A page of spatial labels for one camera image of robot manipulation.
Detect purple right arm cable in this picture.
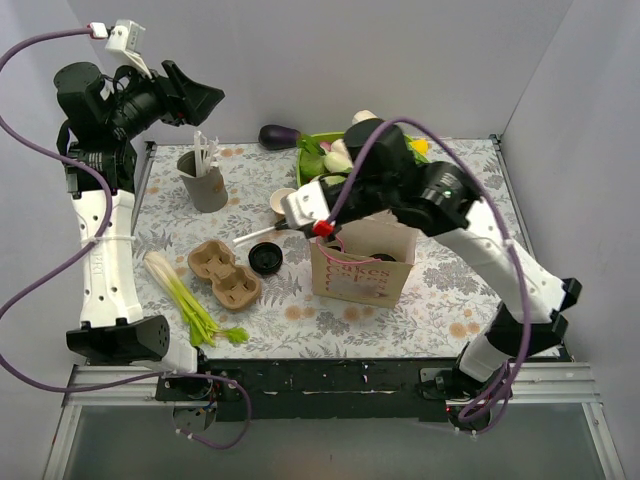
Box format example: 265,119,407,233
312,117,534,436

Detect stack of black lids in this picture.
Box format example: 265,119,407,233
248,242,283,276

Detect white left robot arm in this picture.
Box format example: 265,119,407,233
53,60,225,400

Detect green celery stalks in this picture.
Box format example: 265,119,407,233
143,252,249,347

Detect pink paper cake bag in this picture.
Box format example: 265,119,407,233
310,212,419,308

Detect napa cabbage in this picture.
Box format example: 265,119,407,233
351,110,381,125

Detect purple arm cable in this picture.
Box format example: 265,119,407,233
0,23,254,451
312,117,534,436

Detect floral table mat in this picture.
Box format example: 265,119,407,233
133,144,498,359

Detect brown cardboard cup carrier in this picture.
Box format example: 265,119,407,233
188,240,262,311

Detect green plastic vegetable tray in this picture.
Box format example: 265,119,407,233
295,130,431,186

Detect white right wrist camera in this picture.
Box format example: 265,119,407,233
280,180,342,239

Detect grey straw holder cup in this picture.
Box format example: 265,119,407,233
176,151,228,213

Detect yellow vegetable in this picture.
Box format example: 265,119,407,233
409,139,429,156

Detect aluminium frame rail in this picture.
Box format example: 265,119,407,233
62,362,602,406

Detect purple eggplant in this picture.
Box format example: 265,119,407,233
258,124,301,151

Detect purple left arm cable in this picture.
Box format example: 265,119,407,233
0,23,254,451

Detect bok choy middle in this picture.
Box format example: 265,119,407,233
320,138,353,173

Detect single white straw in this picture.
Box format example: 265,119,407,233
232,222,288,246

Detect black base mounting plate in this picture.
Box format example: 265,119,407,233
156,358,488,422

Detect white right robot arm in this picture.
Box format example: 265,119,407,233
313,125,582,398

